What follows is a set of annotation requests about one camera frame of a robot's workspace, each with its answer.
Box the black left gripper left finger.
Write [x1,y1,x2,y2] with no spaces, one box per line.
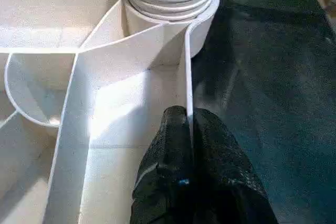
[129,104,197,224]

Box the black work mat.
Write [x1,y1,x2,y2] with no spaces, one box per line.
[191,0,336,224]

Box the white plastic table top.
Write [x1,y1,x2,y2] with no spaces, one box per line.
[0,0,221,224]

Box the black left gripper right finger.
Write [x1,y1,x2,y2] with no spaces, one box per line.
[192,107,279,224]

